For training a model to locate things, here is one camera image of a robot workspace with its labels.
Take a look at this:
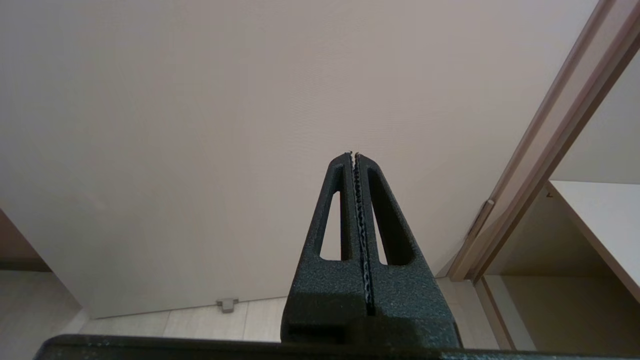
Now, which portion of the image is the white wardrobe shelf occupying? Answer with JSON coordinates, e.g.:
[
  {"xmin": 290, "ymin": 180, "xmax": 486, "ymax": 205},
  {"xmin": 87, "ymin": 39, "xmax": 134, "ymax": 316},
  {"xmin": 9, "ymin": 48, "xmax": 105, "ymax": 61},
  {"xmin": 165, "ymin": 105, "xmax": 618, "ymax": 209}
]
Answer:
[{"xmin": 546, "ymin": 180, "xmax": 640, "ymax": 304}]

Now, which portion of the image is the metal frame hinge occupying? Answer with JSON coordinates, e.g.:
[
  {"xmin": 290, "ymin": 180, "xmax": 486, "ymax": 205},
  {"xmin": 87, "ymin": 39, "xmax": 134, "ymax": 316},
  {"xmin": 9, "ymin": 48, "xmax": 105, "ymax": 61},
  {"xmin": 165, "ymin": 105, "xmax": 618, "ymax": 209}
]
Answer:
[{"xmin": 467, "ymin": 199, "xmax": 496, "ymax": 240}]

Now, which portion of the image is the cream room door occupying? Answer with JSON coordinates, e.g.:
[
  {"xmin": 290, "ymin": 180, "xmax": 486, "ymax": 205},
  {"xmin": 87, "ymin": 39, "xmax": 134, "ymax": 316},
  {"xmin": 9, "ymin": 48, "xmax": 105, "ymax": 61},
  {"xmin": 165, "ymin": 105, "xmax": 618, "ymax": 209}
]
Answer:
[{"xmin": 0, "ymin": 0, "xmax": 601, "ymax": 319}]

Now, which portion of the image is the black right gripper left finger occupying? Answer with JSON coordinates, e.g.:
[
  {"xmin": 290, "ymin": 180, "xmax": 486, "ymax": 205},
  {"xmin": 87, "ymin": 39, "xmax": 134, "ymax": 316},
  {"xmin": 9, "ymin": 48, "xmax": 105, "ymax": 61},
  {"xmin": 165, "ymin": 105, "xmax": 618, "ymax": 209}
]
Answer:
[{"xmin": 281, "ymin": 152, "xmax": 370, "ymax": 346}]

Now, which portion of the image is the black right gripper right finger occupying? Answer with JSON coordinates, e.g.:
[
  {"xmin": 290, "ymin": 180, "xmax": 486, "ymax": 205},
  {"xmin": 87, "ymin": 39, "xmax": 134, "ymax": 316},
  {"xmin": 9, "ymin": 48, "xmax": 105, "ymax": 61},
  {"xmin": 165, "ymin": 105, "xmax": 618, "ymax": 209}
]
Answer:
[{"xmin": 345, "ymin": 152, "xmax": 461, "ymax": 349}]

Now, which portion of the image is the brown wardrobe door frame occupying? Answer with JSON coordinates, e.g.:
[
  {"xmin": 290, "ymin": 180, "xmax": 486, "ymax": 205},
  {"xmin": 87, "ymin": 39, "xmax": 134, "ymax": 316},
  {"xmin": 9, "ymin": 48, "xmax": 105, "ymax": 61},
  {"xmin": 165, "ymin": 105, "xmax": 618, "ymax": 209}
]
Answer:
[{"xmin": 446, "ymin": 0, "xmax": 640, "ymax": 284}]

